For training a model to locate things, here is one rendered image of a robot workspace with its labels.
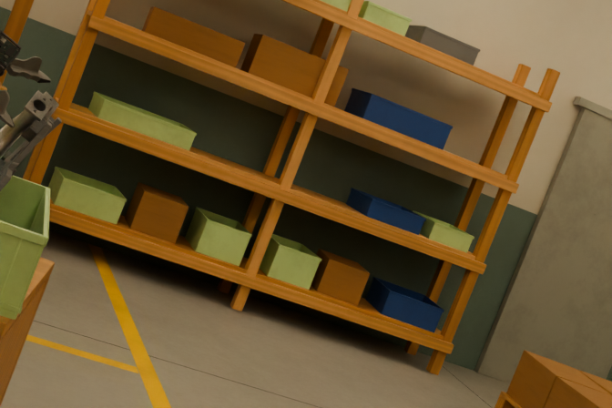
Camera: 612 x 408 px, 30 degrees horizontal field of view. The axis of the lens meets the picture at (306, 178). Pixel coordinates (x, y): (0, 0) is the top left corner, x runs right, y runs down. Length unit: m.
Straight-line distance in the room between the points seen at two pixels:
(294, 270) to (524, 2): 2.56
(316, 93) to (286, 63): 0.27
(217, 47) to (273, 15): 0.75
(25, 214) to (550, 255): 6.25
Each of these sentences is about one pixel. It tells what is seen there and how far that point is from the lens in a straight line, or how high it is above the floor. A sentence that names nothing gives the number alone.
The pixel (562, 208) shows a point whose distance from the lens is 8.61.
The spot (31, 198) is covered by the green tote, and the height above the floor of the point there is 0.92.
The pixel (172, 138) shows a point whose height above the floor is 0.88.
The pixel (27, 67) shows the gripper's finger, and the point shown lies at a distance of 2.31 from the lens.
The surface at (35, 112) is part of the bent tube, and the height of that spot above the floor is 1.17.
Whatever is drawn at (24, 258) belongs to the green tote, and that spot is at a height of 0.91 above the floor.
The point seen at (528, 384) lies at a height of 0.29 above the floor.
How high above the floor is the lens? 1.37
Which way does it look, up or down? 3 degrees down
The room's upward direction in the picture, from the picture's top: 21 degrees clockwise
